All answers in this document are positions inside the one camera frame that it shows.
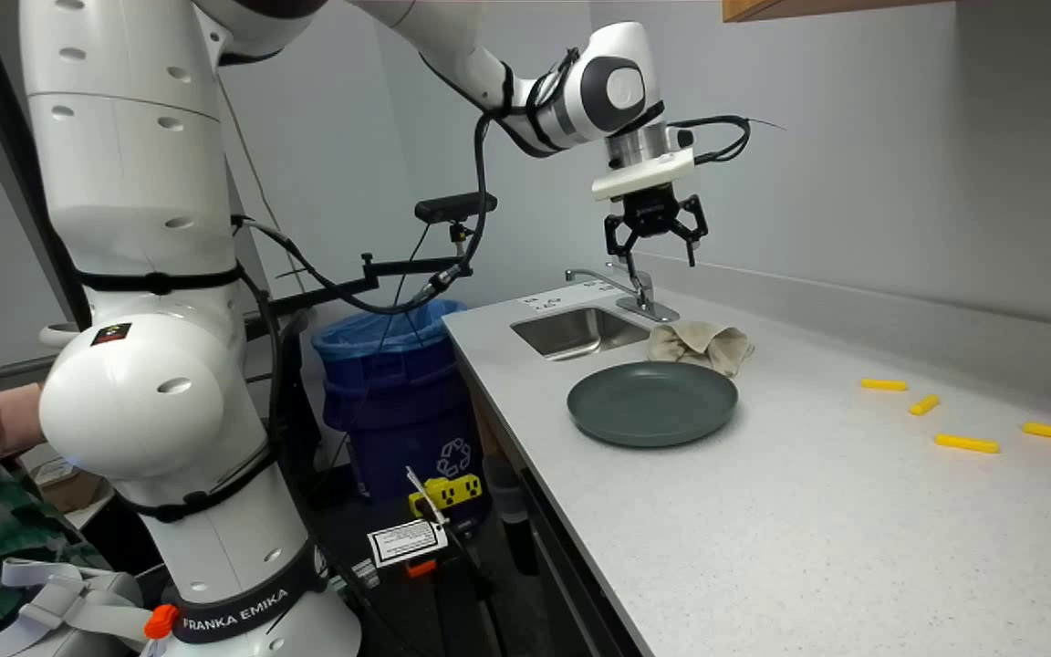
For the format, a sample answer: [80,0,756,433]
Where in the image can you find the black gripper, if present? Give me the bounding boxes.
[603,180,715,269]

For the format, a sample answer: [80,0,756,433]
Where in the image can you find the cream cloth towel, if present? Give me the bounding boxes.
[644,319,759,385]

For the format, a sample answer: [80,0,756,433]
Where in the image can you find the steel sink basin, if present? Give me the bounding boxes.
[507,302,653,366]

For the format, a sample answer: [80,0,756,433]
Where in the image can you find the dark counter cabinet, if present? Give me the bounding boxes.
[465,343,666,657]

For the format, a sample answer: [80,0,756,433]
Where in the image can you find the white label tag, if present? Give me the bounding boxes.
[365,520,453,568]

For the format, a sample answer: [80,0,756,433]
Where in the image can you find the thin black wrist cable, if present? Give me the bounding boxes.
[669,113,756,168]

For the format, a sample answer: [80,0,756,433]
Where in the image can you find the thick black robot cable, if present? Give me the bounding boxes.
[231,48,585,323]

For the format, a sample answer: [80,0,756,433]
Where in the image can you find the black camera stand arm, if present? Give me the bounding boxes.
[262,220,483,323]

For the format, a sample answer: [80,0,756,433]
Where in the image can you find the orange round button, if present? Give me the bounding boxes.
[140,604,184,645]

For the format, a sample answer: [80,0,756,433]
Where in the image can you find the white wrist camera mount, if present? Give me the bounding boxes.
[586,145,700,206]

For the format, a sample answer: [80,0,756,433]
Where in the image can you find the grey round plate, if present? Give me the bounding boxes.
[567,358,742,454]

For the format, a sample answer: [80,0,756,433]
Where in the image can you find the black stereo camera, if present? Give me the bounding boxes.
[411,188,499,230]

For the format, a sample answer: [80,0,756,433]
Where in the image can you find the blue recycling bin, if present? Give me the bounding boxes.
[310,296,490,512]

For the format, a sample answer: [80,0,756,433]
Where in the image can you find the blue plastic bin liner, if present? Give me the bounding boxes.
[310,296,471,369]

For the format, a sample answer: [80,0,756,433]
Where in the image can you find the wooden shelf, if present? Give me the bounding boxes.
[719,0,957,27]

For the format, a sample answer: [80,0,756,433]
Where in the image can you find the green woven bag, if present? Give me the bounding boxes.
[0,471,105,613]

